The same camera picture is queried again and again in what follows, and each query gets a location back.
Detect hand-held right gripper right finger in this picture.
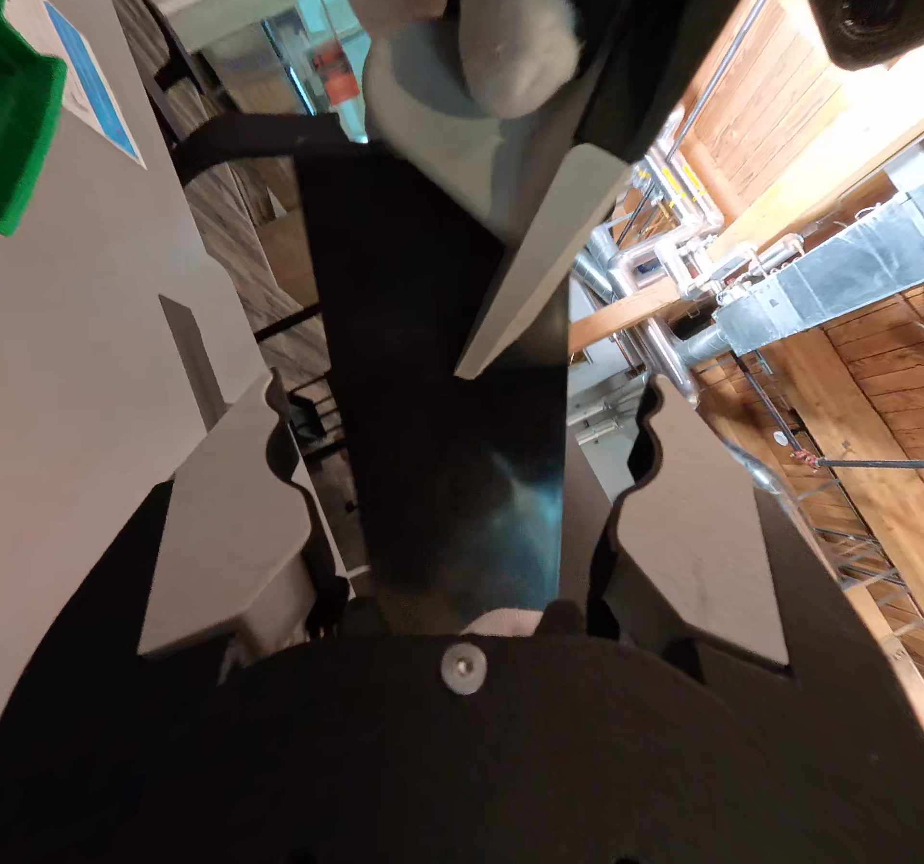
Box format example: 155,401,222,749
586,376,789,666

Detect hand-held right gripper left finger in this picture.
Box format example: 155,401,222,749
137,372,355,657

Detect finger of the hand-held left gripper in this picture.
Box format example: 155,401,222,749
455,142,634,381

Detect thin black acrylic sheet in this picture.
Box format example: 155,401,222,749
292,149,573,616

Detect green plastic bin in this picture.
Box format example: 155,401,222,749
0,0,69,238

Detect person's left hand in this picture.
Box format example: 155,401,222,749
289,0,587,119

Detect orange 3D printer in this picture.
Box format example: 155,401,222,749
312,41,363,104

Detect black office chair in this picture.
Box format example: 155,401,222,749
141,0,371,188

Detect printed paper sheet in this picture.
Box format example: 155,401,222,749
0,0,150,172

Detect spiral silver duct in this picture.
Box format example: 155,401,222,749
570,156,724,404

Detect galvanised rectangular duct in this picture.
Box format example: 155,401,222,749
713,189,924,361

